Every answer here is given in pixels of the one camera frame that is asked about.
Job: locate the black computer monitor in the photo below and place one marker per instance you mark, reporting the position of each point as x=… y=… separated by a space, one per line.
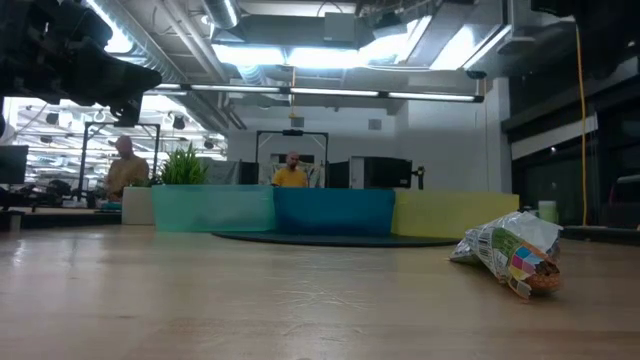
x=12 y=165
x=249 y=172
x=387 y=172
x=339 y=175

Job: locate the black ceiling camera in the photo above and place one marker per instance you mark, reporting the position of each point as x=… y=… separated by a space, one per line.
x=476 y=75

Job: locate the teal plastic bin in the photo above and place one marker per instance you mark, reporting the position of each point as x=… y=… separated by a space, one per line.
x=215 y=207

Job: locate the round dark blue mat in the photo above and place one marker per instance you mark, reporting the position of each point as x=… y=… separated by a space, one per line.
x=330 y=240

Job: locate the blue plastic bin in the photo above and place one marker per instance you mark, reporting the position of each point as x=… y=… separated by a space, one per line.
x=335 y=210

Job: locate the grey ceiling box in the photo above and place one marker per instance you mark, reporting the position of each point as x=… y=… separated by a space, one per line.
x=340 y=27

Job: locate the long linear ceiling light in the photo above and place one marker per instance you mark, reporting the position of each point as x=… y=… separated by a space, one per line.
x=330 y=92

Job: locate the dark plant in white pot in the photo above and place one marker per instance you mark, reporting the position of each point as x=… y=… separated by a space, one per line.
x=137 y=205

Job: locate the light green cup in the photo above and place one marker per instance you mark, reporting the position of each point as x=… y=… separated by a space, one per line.
x=547 y=212

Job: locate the dark work table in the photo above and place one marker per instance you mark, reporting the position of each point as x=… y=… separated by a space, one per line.
x=60 y=218

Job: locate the round silver air duct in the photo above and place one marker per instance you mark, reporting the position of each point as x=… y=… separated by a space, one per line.
x=222 y=12

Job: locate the yellow plastic bin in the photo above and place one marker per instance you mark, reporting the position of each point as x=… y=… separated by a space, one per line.
x=450 y=212

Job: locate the person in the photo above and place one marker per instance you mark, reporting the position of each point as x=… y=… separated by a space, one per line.
x=290 y=175
x=127 y=172

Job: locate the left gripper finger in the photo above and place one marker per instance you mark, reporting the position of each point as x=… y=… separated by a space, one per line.
x=115 y=80

